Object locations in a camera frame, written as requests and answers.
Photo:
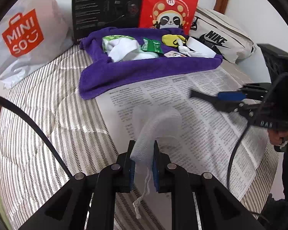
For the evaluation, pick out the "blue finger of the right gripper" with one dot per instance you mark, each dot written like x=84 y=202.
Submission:
x=231 y=96
x=219 y=105

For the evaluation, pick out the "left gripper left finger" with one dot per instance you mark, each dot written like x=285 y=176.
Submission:
x=129 y=168

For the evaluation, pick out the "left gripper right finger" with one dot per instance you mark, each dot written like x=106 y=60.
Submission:
x=156 y=166

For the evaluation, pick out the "white mesh drawstring pouch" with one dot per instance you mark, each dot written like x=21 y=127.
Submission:
x=150 y=123

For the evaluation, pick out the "white foam sponge block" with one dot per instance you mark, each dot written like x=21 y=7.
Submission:
x=200 y=48

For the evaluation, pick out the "white tomato print packet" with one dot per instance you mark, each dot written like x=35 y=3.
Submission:
x=174 y=54

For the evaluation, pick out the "yellow pouch with black straps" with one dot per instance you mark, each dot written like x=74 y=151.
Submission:
x=172 y=40

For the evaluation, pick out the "green snack packet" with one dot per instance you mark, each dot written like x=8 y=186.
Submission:
x=152 y=45

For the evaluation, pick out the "white and mint glove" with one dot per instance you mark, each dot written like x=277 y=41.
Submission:
x=129 y=50

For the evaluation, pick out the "green tissue pack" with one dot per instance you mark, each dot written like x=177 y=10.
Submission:
x=108 y=42

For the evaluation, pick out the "person's right hand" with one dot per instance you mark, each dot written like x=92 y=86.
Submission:
x=279 y=139

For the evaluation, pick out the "newspaper sheet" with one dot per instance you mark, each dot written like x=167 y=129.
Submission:
x=209 y=140

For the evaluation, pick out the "white Nike waist bag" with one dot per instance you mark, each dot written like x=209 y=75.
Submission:
x=232 y=42

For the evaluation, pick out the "purple towel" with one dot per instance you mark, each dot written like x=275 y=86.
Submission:
x=104 y=74

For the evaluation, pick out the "striped bed quilt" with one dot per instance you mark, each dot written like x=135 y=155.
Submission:
x=29 y=174

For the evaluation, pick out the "red panda paper bag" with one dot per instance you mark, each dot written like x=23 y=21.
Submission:
x=163 y=14

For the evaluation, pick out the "black headset box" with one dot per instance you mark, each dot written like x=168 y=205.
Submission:
x=93 y=15

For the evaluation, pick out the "white Miniso plastic bag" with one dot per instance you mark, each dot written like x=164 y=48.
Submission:
x=32 y=34

